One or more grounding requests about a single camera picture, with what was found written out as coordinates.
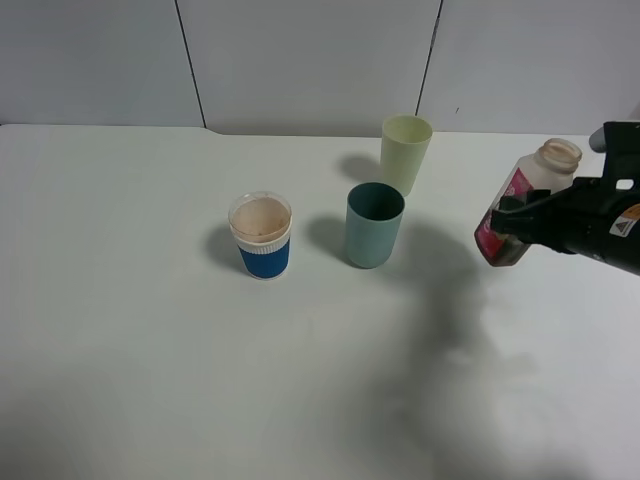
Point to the teal plastic cup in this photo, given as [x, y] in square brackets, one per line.
[373, 217]

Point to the plastic drink bottle pink label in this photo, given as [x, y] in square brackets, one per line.
[551, 167]

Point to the pale yellow plastic cup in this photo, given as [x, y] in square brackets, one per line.
[404, 142]

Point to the blue sleeved clear cup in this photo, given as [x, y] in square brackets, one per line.
[261, 223]

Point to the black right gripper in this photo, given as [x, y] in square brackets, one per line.
[592, 218]

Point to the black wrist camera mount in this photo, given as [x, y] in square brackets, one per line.
[619, 142]

